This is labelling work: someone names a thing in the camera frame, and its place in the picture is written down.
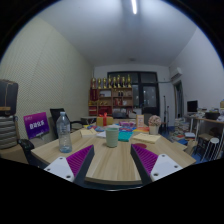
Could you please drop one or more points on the dark brown case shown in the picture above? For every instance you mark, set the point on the dark brown case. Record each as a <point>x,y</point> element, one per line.
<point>8,96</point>

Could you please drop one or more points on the white round stool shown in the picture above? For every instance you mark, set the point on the white round stool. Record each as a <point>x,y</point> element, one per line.
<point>213,141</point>

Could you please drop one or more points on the black low chair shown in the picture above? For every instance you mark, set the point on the black low chair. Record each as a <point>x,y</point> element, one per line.
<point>26,146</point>

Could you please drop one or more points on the black office chair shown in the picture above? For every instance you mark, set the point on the black office chair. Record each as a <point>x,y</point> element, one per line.
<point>54,116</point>

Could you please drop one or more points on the purple sign board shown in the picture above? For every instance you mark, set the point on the purple sign board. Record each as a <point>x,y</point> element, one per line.
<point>36,125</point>

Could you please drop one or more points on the teal book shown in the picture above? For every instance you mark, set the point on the teal book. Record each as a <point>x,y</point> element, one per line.
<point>125,136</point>

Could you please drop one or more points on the flat round red coaster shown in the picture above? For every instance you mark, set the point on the flat round red coaster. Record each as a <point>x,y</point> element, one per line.
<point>141,145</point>

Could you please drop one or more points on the ceiling tube light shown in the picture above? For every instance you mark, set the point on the ceiling tube light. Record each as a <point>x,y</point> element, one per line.
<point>134,6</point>

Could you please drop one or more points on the pink box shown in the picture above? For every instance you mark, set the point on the pink box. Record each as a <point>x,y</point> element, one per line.
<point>126,124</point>

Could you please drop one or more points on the wooden side desk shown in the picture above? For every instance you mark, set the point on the wooden side desk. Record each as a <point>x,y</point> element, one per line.
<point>210,120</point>

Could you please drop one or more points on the orange standing card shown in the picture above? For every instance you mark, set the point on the orange standing card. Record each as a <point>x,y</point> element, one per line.
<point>140,120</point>

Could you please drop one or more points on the yellow gift box red ribbon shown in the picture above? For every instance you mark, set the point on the yellow gift box red ribbon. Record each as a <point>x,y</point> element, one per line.
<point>105,121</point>

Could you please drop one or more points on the clear plastic water bottle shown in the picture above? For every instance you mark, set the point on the clear plastic water bottle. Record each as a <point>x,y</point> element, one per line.
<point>64,136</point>

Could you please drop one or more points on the pale green cup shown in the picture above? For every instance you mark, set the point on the pale green cup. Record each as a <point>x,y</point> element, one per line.
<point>112,137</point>

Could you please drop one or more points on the black computer monitor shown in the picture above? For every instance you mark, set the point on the black computer monitor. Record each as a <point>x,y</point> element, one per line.
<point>192,106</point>

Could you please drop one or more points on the black framed glass door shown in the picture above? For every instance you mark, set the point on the black framed glass door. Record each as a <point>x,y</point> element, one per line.
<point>149,96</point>

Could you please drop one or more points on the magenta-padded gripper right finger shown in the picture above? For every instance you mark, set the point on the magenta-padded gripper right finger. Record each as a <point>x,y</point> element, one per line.
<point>165,166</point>

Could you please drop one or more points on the white wall air conditioner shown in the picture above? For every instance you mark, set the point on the white wall air conditioner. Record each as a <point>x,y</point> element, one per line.
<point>176,73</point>

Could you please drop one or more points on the orange book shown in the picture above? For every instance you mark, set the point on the orange book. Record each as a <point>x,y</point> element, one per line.
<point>141,130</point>

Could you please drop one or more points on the large beige book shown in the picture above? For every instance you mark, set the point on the large beige book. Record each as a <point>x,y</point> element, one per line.
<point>146,138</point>

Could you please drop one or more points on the wooden shelf unit with trophies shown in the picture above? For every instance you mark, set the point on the wooden shelf unit with trophies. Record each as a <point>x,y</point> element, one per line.
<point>111,98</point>

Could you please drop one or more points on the stack of books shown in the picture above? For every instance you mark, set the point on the stack of books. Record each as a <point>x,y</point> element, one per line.
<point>181,128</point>

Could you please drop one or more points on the striped grey cushion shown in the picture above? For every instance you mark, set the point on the striped grey cushion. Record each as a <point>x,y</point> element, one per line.
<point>7,131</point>

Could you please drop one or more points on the pink flowers in white pot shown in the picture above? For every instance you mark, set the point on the pink flowers in white pot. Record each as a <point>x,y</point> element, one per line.
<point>154,121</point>

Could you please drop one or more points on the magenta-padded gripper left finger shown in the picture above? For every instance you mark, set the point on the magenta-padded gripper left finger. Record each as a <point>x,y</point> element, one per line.
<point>58,166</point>

